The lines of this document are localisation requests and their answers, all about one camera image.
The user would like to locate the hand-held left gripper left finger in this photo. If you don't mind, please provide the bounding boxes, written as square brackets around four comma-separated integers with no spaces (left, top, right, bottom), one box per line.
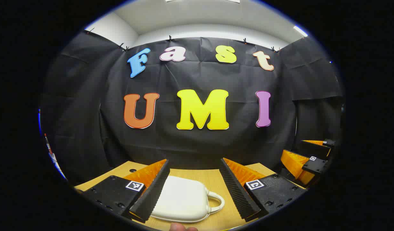
[74,159,171,224]

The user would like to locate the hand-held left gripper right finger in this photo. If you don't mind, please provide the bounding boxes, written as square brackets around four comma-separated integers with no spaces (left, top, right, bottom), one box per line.
[219,158,309,223]

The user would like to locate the white suitcase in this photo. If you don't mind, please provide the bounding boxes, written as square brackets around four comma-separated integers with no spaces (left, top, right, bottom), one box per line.
[150,175,225,223]

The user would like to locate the white ceiling light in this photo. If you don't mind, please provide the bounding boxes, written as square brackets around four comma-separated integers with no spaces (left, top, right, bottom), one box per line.
[293,25,309,38]

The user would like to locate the red and white object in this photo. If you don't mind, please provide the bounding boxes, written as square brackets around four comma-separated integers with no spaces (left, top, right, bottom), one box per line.
[44,133,54,155]

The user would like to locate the black backdrop cloth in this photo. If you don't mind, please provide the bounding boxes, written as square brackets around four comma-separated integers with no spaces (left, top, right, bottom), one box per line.
[40,30,345,186]

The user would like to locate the white device with cables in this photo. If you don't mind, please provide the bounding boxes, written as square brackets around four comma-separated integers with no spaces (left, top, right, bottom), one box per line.
[49,153,67,181]

